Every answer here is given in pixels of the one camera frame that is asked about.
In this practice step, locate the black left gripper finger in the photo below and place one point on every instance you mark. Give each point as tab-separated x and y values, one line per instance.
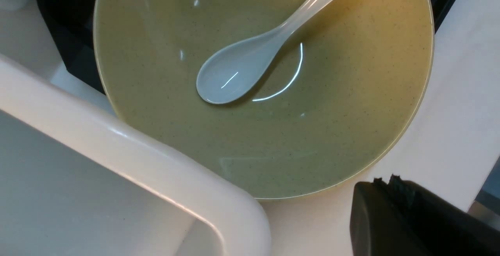
402	218

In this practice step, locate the tan noodle bowl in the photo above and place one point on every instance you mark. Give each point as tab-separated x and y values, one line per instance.
336	98

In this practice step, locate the white spoon red handle tip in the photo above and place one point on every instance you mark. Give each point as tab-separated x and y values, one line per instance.
232	71

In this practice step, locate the large white plastic tub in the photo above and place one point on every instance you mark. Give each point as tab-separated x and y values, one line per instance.
76	181

